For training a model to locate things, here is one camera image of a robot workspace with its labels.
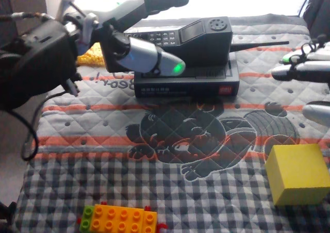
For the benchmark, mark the black stand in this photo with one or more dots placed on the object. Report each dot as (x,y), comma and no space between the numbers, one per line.
(7,215)

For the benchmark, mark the yellow block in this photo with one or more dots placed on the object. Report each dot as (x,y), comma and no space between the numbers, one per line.
(296,173)

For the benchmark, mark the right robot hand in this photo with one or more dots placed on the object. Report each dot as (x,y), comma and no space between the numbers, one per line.
(314,70)

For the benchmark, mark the white calculator box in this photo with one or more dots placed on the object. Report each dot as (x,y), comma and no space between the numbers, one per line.
(185,86)

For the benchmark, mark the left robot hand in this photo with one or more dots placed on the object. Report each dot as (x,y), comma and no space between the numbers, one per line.
(144,55)

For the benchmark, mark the bag of yellow beads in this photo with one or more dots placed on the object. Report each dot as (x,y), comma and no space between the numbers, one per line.
(90,59)

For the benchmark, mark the toy brick stack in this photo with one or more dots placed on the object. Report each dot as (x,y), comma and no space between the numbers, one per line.
(121,218)

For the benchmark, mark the large black toy phone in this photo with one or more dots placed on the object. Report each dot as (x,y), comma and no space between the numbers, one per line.
(206,47)

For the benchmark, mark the grey quilt with bear print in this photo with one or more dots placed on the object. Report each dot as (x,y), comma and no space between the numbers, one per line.
(129,181)

